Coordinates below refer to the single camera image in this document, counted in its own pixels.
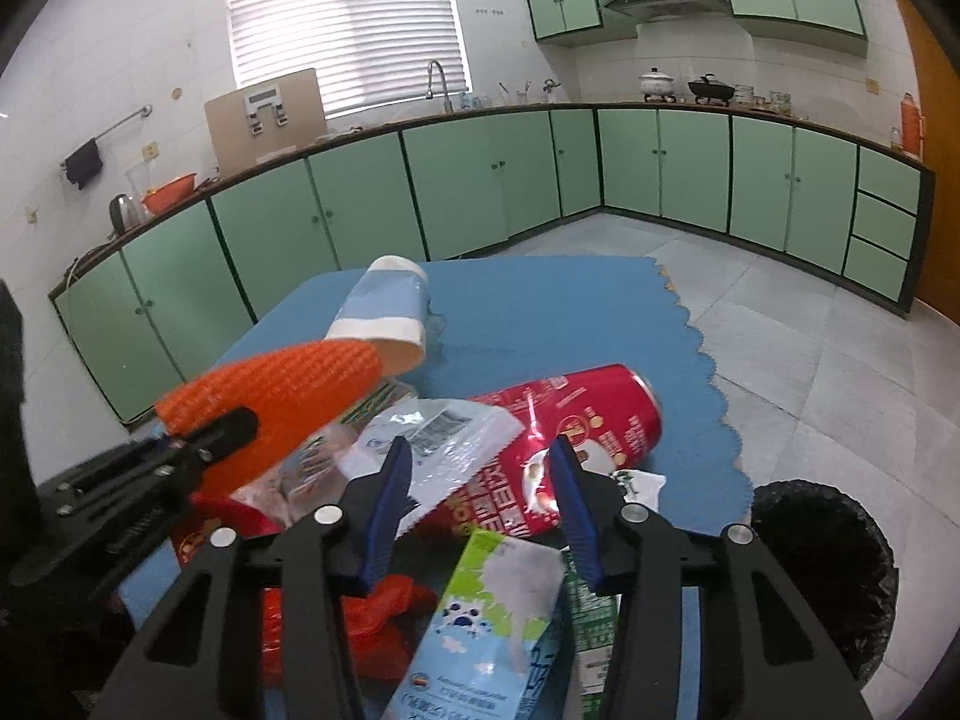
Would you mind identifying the blue white paper cup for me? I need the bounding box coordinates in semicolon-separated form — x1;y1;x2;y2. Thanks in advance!
328;255;430;374

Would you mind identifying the white window blind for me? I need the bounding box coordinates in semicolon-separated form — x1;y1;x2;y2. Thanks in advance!
223;0;475;121

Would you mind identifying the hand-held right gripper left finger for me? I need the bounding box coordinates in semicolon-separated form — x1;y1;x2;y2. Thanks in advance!
90;435;415;720

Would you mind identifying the black wok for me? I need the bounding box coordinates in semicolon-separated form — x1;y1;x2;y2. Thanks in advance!
688;73;736;104

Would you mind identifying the steel towel bar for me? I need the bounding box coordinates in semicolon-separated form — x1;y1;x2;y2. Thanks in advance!
60;103;153;170

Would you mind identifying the bin with black bag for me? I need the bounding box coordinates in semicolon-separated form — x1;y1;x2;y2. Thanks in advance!
742;480;897;691

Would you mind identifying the brown cardboard box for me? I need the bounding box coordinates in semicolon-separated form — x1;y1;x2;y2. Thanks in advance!
204;67;329;173

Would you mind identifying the green drink carton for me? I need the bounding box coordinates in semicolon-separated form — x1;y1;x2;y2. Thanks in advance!
559;547;623;720

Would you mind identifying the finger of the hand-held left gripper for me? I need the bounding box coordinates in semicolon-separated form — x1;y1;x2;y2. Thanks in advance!
161;406;260;466

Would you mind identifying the blue white milk carton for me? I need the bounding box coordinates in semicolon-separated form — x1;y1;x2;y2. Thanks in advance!
382;529;567;720

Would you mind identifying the orange foam mesh sleeve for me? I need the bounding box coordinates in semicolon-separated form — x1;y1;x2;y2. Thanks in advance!
155;340;383;497

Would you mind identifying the steel electric kettle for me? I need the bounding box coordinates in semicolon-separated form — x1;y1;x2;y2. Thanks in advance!
109;193;147;237

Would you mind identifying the clear plastic wrapper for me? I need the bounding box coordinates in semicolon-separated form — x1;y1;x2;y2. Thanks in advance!
330;397;526;533

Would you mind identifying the printed snack packet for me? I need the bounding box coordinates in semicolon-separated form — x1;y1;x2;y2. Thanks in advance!
225;379;421;533

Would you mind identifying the blue scalloped table mat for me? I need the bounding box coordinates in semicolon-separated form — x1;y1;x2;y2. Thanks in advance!
120;255;755;720

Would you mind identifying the orange plastic basin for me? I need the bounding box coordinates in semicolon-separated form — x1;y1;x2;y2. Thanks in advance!
141;174;200;215

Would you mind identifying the orange mesh net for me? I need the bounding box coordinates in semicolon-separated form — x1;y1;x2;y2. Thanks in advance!
259;574;440;680

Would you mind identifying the green base cabinet with drawers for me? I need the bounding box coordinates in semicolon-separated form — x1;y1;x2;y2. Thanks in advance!
596;103;937;316

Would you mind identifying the steel kitchen faucet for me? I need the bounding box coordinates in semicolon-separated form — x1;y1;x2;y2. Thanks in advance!
426;60;455;115

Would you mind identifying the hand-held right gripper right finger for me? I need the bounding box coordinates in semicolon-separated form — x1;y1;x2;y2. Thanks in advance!
546;433;875;720

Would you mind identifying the orange thermos flask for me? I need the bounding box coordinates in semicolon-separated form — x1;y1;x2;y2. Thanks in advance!
900;92;922;155

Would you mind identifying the dark range hood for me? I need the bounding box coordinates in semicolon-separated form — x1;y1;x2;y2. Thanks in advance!
604;0;732;20

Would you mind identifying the red drink can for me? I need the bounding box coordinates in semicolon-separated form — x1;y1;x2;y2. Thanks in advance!
420;364;662;541

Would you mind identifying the green base cabinet run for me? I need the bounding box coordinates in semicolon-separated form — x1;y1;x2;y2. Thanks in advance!
49;106;601;428

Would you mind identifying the red packet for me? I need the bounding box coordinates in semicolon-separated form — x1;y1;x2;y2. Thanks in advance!
169;495;301;563

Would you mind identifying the dark hanging towel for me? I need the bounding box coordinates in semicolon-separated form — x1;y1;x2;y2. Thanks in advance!
62;139;104;191

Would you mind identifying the wooden door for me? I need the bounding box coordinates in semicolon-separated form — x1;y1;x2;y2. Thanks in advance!
889;0;960;331

